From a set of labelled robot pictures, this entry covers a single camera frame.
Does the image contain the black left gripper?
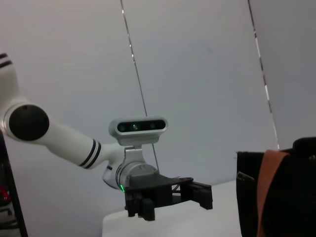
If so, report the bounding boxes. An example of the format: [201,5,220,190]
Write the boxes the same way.
[122,173,213,221]

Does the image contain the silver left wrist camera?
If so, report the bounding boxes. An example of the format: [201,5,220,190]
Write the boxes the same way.
[108,115,169,147]

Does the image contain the black food bag brown straps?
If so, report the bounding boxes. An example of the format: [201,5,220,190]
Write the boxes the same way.
[236,137,316,237]

